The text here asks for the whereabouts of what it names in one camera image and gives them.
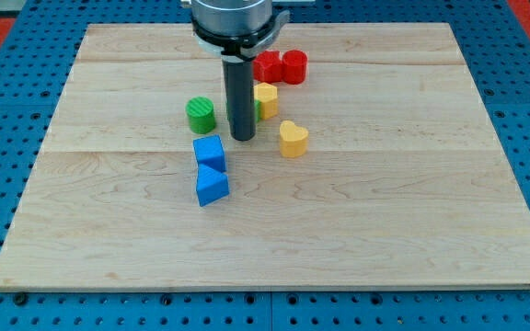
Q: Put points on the light wooden board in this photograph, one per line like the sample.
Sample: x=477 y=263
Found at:
x=404 y=185

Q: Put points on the red star block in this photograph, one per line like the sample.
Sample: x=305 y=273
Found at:
x=267 y=67

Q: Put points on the green star block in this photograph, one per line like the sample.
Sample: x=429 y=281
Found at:
x=256 y=108

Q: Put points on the blue triangle block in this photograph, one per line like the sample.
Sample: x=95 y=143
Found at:
x=211 y=185

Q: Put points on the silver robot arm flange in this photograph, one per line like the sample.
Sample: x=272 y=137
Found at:
x=235 y=30

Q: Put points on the green cylinder block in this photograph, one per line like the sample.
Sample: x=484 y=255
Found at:
x=200 y=115

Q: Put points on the blue cube block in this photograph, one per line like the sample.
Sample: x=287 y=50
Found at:
x=209 y=151

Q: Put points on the red cylinder block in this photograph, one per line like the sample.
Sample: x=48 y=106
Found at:
x=294 y=67

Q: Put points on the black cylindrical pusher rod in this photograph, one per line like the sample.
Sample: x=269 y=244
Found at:
x=239 y=94

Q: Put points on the yellow pentagon block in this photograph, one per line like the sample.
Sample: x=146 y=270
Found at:
x=267 y=96

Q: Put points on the yellow heart block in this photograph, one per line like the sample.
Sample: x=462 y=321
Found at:
x=293 y=139

